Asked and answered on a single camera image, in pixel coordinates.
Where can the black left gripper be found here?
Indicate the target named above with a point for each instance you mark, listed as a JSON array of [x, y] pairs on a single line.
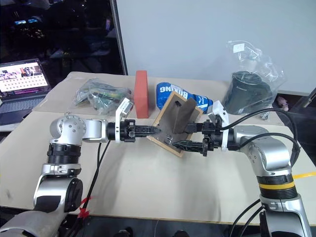
[[126, 130]]

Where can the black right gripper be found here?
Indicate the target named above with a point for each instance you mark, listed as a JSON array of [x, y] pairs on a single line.
[[210, 139]]

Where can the wooden picture frame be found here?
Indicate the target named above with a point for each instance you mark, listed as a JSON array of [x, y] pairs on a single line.
[[170, 123]]

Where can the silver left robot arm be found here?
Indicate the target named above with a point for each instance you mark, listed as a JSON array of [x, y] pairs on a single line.
[[74, 129]]

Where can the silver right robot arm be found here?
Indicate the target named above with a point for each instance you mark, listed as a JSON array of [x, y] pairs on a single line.
[[269, 153]]

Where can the red rectangular block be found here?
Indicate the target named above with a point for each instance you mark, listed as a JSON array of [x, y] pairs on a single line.
[[142, 95]]

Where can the blue printed bag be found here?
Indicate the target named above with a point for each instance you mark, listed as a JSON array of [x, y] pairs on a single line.
[[168, 91]]

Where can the clear bag of green items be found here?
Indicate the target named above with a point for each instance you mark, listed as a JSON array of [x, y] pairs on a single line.
[[98, 95]]

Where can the black cylinder in clear bag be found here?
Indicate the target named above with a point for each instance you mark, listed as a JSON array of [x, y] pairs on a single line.
[[243, 91]]

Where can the small metal parts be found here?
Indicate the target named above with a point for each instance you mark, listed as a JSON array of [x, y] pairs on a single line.
[[264, 115]]

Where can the dark rounded shape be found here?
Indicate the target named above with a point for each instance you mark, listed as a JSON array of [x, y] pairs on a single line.
[[182, 233], [126, 232]]

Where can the grey metal pole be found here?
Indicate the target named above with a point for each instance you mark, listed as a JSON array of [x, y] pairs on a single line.
[[119, 37]]

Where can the small pink object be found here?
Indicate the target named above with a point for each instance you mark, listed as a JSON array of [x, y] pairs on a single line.
[[283, 102]]

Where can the open laptop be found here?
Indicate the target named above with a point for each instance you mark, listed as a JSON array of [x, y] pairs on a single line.
[[21, 81]]

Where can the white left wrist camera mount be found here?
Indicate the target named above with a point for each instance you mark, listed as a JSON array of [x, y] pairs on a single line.
[[122, 107]]

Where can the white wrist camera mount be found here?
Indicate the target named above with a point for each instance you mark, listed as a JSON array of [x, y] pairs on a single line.
[[219, 109], [122, 107]]

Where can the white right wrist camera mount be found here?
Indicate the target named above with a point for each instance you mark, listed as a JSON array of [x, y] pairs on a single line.
[[219, 109]]

